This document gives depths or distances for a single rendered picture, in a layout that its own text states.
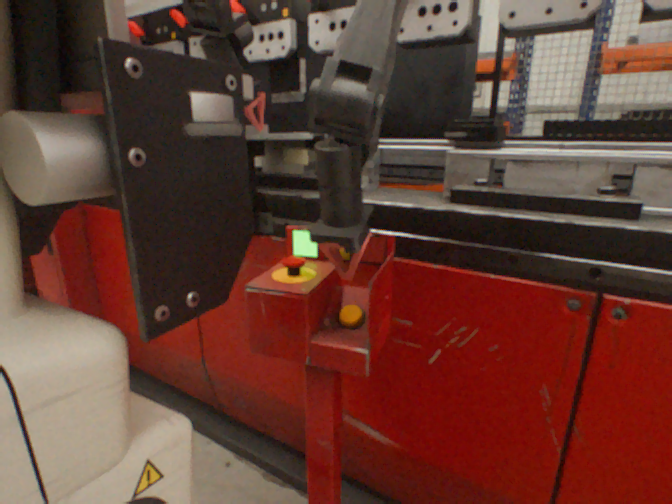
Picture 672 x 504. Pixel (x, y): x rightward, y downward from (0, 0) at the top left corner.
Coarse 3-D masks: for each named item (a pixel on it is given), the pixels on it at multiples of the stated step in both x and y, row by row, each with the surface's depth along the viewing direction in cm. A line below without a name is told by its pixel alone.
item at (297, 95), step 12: (288, 60) 97; (300, 60) 95; (276, 72) 99; (288, 72) 97; (300, 72) 96; (276, 84) 100; (288, 84) 98; (300, 84) 96; (276, 96) 102; (288, 96) 100; (300, 96) 98
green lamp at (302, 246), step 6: (294, 234) 73; (300, 234) 72; (306, 234) 72; (294, 240) 73; (300, 240) 73; (306, 240) 72; (294, 246) 74; (300, 246) 73; (306, 246) 73; (312, 246) 72; (294, 252) 74; (300, 252) 73; (306, 252) 73; (312, 252) 73
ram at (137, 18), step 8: (152, 0) 112; (160, 0) 110; (168, 0) 109; (176, 0) 107; (128, 8) 118; (136, 8) 116; (144, 8) 114; (152, 8) 113; (160, 8) 111; (128, 16) 119; (136, 16) 118
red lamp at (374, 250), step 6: (372, 240) 68; (378, 240) 68; (384, 240) 67; (366, 246) 69; (372, 246) 68; (378, 246) 68; (384, 246) 68; (366, 252) 69; (372, 252) 69; (378, 252) 68; (360, 258) 70; (366, 258) 69; (372, 258) 69; (378, 258) 69
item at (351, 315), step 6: (348, 306) 65; (354, 306) 65; (342, 312) 65; (348, 312) 64; (354, 312) 64; (360, 312) 64; (342, 318) 64; (348, 318) 64; (354, 318) 63; (360, 318) 63; (348, 324) 63; (354, 324) 63
